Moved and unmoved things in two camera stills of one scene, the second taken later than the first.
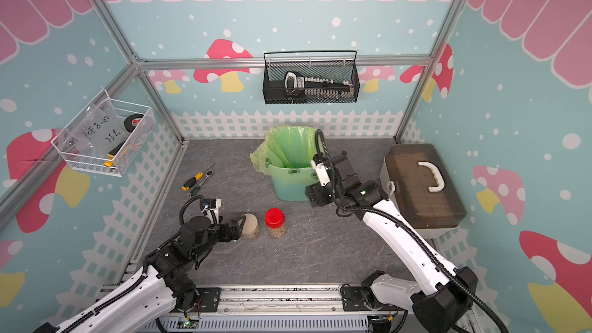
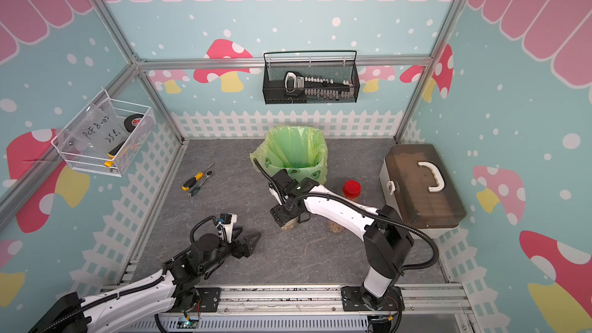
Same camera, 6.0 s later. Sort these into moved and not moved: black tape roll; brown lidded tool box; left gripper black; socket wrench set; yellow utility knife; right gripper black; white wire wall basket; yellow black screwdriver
Moved: right gripper black; left gripper black
Not moved: brown lidded tool box; white wire wall basket; yellow utility knife; yellow black screwdriver; socket wrench set; black tape roll
